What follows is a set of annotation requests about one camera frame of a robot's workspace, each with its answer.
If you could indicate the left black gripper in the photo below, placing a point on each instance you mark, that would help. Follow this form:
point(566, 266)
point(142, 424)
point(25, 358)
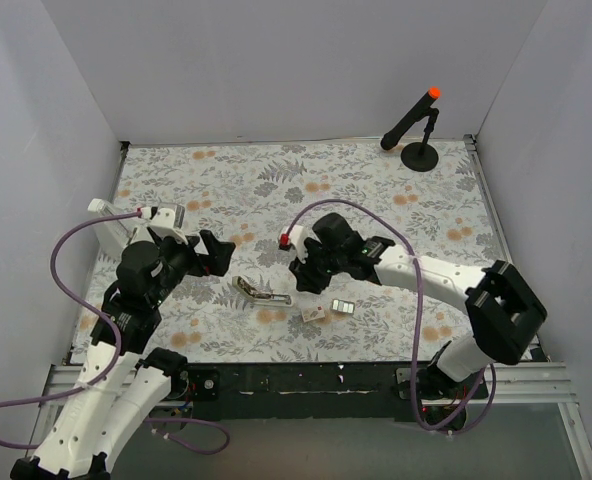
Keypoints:
point(196, 255)

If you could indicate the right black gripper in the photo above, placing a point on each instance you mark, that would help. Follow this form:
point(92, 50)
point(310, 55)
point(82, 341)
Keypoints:
point(309, 265)

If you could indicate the staple box sleeve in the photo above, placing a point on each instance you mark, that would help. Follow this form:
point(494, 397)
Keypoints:
point(313, 314)

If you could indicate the beige stapler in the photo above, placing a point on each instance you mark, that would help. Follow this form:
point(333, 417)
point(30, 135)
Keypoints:
point(256, 296)

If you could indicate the staple tray with staples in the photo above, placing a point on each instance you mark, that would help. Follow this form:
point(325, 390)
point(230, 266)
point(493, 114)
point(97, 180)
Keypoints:
point(342, 307)

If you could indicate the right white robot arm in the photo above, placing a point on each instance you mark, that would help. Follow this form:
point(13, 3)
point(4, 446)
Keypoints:
point(504, 312)

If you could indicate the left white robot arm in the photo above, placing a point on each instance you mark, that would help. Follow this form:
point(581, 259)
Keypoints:
point(121, 383)

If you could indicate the white metronome device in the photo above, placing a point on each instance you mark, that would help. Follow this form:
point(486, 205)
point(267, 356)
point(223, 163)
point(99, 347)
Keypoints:
point(115, 235)

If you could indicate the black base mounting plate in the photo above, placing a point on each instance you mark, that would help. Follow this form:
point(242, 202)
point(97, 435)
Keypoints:
point(250, 391)

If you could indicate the floral table mat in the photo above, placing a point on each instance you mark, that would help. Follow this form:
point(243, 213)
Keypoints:
point(248, 194)

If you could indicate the black microphone orange tip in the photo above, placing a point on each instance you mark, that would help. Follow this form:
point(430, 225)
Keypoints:
point(420, 110)

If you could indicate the black microphone stand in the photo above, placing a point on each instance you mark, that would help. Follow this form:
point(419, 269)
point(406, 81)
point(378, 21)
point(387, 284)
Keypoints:
point(421, 156)

